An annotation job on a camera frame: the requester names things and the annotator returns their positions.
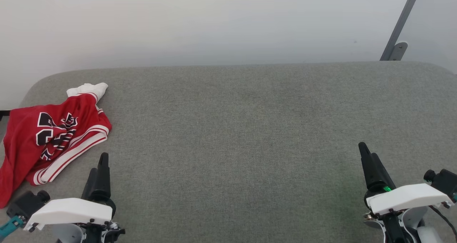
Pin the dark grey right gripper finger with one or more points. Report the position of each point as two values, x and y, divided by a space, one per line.
382 178
367 168

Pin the black framed floor panel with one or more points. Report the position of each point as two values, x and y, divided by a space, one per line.
3 113

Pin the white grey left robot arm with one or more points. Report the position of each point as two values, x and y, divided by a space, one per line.
68 233

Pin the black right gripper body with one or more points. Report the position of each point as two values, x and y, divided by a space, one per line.
394 228

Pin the grey metal pole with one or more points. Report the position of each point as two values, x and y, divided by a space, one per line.
401 20

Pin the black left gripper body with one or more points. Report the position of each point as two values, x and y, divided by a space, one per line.
114 207

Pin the grey fabric sofa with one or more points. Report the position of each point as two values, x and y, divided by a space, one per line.
232 146

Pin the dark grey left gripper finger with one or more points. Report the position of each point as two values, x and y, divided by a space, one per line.
90 184
103 178

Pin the red Bulls basketball jersey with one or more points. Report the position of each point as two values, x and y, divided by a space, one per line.
25 136

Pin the grey metal bracket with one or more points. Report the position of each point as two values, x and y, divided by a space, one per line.
399 50

